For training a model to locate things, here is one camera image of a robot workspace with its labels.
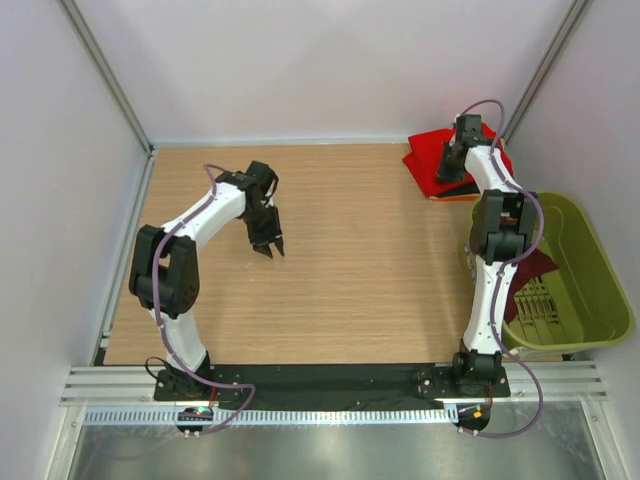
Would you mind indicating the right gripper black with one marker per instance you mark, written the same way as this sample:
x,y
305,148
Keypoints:
x,y
444,174

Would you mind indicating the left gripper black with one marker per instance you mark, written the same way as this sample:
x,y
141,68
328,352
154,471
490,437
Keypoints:
x,y
261,241

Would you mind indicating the bright red t-shirt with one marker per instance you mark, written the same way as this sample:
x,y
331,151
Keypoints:
x,y
424,157

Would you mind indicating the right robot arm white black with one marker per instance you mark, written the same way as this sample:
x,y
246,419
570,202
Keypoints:
x,y
500,238

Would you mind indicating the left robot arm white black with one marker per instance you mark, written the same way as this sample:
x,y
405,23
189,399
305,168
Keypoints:
x,y
165,275

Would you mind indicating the folded black t-shirt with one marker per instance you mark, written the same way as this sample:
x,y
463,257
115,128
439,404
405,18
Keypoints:
x,y
463,190

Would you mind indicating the folded orange t-shirt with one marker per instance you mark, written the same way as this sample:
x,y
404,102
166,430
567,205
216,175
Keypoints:
x,y
455,198

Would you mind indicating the blue tub label sticker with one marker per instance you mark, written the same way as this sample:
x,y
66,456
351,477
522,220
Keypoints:
x,y
470,261

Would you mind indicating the green plastic tub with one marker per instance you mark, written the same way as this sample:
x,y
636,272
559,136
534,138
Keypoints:
x,y
579,305

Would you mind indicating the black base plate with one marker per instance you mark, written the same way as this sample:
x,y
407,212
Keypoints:
x,y
356,387

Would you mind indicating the right aluminium corner post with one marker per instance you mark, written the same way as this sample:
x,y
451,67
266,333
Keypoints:
x,y
560,39

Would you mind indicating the aluminium corner post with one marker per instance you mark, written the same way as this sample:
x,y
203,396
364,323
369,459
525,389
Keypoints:
x,y
90,44
560,39

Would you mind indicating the slotted cable duct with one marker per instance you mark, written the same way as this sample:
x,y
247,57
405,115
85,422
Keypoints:
x,y
181,416

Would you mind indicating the left aluminium corner post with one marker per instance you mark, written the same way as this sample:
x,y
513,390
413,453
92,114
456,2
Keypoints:
x,y
90,44

